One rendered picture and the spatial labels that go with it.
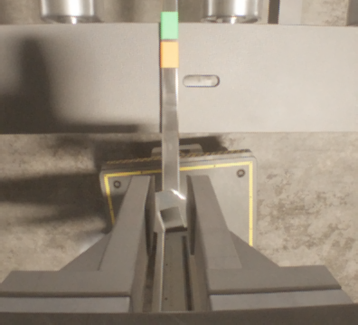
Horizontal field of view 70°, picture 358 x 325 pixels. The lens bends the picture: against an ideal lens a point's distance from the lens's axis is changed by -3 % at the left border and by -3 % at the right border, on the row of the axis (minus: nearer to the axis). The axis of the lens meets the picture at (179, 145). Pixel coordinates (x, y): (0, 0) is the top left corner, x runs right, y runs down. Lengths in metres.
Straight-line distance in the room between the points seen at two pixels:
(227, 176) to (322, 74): 0.97
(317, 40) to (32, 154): 1.54
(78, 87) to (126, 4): 1.22
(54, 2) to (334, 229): 1.87
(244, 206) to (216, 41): 1.09
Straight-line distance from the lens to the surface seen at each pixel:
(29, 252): 1.99
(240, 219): 1.30
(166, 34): 0.22
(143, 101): 0.22
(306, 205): 1.80
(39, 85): 0.25
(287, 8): 0.67
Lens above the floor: 1.39
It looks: 74 degrees down
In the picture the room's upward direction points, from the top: 174 degrees clockwise
